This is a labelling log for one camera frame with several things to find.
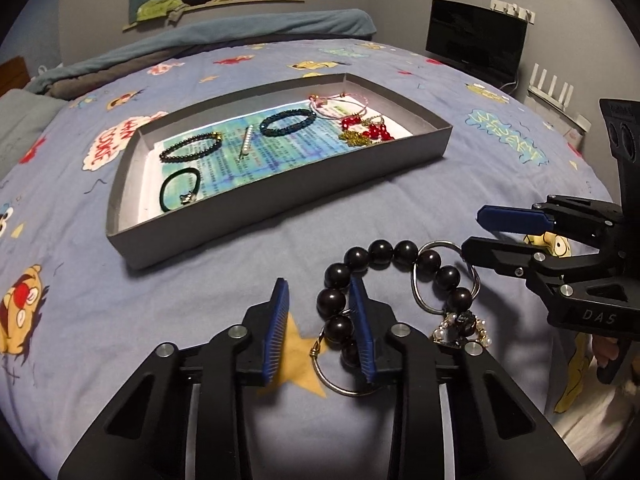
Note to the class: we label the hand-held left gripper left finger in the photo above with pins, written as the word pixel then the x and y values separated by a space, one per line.
pixel 277 330

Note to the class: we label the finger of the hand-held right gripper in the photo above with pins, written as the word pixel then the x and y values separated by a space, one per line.
pixel 510 217
pixel 500 252

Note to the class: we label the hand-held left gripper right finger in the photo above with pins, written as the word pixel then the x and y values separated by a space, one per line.
pixel 362 330

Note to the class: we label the silver bangle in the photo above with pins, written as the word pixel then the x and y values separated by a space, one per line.
pixel 442 243
pixel 345 392

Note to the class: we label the grey cardboard box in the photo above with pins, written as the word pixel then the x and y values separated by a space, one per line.
pixel 280 200

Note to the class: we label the person's right hand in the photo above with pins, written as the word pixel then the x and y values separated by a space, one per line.
pixel 607 347

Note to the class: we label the white router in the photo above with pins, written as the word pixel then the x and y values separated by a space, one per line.
pixel 555 102

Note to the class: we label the blue cartoon printed bedsheet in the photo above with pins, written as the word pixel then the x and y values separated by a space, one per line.
pixel 150 310

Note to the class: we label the printed paper sheet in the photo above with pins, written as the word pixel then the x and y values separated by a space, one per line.
pixel 280 155

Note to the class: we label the black television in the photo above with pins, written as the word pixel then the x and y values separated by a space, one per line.
pixel 475 35

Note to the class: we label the blue duvet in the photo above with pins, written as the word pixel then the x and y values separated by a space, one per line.
pixel 250 27

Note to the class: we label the grey blanket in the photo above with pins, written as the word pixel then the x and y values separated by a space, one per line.
pixel 75 85

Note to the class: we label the grey pillow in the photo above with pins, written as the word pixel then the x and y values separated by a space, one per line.
pixel 25 120

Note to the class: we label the window sill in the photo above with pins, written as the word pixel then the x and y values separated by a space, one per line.
pixel 250 2

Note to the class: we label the green cloth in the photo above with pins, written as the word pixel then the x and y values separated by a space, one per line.
pixel 155 8

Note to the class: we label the wooden headboard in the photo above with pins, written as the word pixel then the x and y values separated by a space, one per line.
pixel 12 75

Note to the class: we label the white wall hook rack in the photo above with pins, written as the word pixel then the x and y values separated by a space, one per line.
pixel 510 7

